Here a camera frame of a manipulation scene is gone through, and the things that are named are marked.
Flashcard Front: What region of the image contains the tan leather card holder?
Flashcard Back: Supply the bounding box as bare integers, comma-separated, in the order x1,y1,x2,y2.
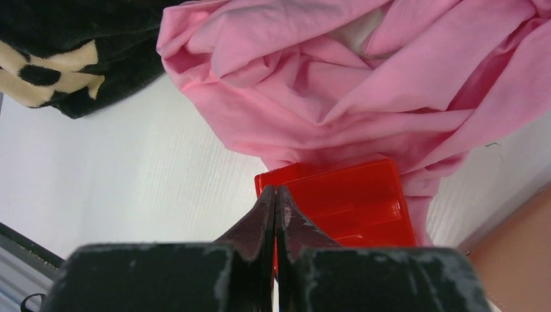
468,188,550,311

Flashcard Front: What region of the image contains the black floral blanket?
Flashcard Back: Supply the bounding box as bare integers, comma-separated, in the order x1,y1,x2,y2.
1,0,174,119

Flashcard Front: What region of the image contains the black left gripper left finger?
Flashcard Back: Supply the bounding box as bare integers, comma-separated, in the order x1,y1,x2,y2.
41,187,276,311

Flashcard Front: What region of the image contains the pink cloth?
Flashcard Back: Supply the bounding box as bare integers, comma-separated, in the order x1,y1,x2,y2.
157,1,550,246

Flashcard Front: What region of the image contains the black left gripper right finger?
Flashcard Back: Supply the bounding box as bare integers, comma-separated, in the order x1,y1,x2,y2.
275,187,490,311

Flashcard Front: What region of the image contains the red plastic bin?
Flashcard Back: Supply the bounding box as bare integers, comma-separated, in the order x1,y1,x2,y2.
253,157,418,285

